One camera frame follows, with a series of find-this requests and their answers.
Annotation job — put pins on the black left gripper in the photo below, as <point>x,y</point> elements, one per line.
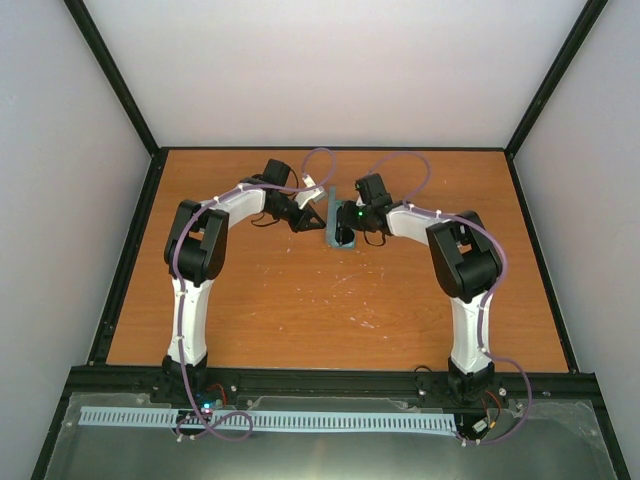
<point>301,223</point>

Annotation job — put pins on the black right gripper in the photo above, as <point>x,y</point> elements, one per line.
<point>347,216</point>

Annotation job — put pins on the grey-blue glasses case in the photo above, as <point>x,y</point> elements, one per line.
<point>332,223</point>

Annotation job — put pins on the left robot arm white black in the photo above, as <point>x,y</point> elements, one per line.
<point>196,247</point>

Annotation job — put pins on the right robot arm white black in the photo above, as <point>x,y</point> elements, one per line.
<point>467,262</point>

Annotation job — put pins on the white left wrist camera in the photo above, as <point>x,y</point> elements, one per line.
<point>312,193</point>

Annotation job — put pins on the black right corner frame post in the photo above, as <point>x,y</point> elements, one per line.
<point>573,42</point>

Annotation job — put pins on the black corner frame post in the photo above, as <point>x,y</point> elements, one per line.
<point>100,51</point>
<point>573,42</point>

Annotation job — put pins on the black mounting rail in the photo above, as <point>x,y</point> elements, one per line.
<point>421,389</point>

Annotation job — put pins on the light blue slotted cable duct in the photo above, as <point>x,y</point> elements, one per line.
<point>274,421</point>

